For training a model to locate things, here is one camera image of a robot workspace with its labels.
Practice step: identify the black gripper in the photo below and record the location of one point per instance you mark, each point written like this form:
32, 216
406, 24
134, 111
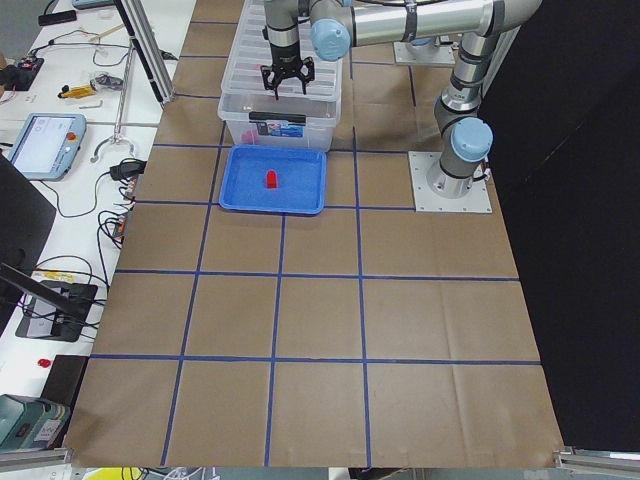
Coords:
284, 54

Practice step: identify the clear ribbed box lid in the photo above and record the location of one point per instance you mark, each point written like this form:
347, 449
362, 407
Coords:
266, 24

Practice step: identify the red block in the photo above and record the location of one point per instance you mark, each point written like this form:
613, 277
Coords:
248, 137
271, 179

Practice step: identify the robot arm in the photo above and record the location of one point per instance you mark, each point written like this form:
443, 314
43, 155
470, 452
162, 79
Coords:
417, 27

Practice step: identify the clear plastic storage box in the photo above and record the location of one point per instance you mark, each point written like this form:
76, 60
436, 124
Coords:
317, 133

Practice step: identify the blue plastic tray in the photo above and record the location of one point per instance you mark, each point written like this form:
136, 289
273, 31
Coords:
301, 180

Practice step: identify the green box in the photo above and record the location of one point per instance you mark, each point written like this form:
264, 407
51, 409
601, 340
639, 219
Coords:
29, 423

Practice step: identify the wooden chopsticks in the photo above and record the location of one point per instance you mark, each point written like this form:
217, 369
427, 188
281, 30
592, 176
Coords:
94, 38

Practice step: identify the black power adapter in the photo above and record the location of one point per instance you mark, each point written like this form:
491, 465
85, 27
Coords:
127, 169

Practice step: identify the long reach grabber tool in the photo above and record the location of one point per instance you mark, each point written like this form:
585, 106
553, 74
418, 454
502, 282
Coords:
117, 138

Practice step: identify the metal hex key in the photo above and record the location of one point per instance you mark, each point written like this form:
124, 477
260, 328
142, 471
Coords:
94, 105

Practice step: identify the gold black clamp tool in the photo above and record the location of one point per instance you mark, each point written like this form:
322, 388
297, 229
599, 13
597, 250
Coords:
76, 92

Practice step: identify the robot teach pendant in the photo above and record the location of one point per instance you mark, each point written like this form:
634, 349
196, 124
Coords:
47, 145

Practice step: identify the black monitor stand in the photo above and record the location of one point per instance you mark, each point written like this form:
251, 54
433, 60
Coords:
52, 310

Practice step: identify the black box latch handle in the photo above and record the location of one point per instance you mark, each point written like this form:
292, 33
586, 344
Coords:
277, 116

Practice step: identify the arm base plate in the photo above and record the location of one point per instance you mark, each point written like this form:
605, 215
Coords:
437, 53
436, 192

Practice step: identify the aluminium frame post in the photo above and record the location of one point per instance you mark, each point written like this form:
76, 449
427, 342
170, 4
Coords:
141, 35

